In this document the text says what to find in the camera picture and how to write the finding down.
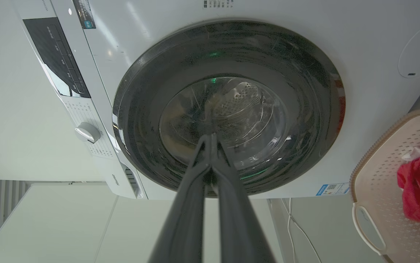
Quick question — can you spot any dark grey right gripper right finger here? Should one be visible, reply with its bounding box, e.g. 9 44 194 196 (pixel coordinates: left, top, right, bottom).
210 134 277 263

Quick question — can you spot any beige perforated laundry basket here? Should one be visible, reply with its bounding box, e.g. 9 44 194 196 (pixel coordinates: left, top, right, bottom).
350 108 420 263

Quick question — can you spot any silver washing machine control knob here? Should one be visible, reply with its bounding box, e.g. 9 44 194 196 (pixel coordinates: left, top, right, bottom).
75 122 101 144

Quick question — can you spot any white cloth piece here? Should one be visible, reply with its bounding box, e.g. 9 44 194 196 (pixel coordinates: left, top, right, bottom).
402 146 420 162

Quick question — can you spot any round dark washing machine door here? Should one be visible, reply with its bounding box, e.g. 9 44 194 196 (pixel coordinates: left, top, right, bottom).
112 20 346 198

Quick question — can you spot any white power cable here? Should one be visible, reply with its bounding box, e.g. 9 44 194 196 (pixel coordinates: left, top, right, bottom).
280 198 322 263

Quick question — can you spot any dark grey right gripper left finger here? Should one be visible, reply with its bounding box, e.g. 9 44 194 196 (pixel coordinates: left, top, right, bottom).
148 134 212 263

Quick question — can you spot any white front-load washing machine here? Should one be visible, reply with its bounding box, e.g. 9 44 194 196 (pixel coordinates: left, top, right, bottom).
12 0 420 200

